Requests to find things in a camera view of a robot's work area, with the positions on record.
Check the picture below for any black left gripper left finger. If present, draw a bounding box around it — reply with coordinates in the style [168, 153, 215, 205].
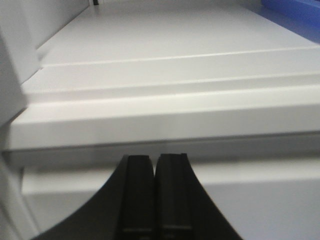
[36, 155, 155, 240]

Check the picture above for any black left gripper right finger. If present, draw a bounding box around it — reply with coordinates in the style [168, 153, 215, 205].
[155, 153, 241, 240]

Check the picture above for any grey cabinet shelf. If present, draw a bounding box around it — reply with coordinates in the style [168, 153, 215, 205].
[0, 0, 320, 152]

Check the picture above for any blue plastic tray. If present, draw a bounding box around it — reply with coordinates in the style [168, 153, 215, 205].
[259, 0, 320, 44]

